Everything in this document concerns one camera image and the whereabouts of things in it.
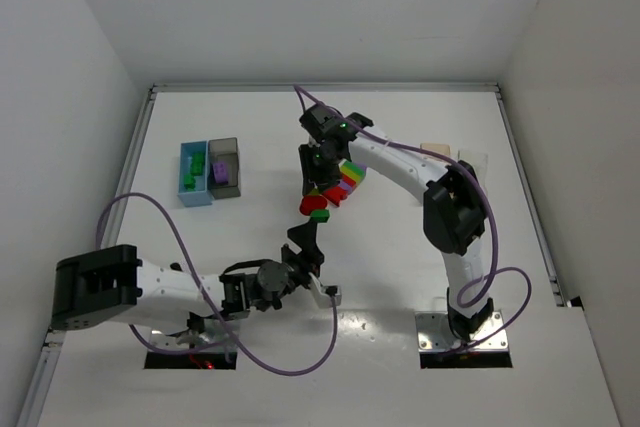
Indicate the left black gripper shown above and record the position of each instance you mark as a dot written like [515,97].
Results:
[304,257]

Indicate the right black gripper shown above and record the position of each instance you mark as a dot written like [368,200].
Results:
[310,167]

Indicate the small green lego wedge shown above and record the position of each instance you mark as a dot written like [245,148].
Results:
[320,215]

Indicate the red rounded lego brick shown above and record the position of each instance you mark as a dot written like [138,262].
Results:
[310,203]

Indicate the multicolour lego tower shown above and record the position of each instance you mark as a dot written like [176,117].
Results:
[352,175]

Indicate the purple rounded lego brick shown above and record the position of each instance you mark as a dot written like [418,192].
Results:
[220,173]

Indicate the green square lego brick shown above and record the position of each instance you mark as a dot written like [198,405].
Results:
[198,161]

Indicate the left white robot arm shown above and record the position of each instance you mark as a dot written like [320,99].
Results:
[115,284]

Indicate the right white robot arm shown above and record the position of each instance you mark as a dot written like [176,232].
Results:
[453,211]

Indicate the dark smoky plastic bin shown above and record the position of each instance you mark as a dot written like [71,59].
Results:
[227,150]

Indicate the blue plastic bin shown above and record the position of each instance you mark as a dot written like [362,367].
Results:
[201,195]

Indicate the wooden tan bin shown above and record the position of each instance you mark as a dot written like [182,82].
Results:
[436,151]

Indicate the clear plastic bin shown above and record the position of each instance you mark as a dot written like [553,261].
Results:
[479,162]

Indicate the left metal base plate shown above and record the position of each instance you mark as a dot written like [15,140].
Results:
[213,333]

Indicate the aluminium frame rail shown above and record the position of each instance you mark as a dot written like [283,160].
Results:
[307,367]

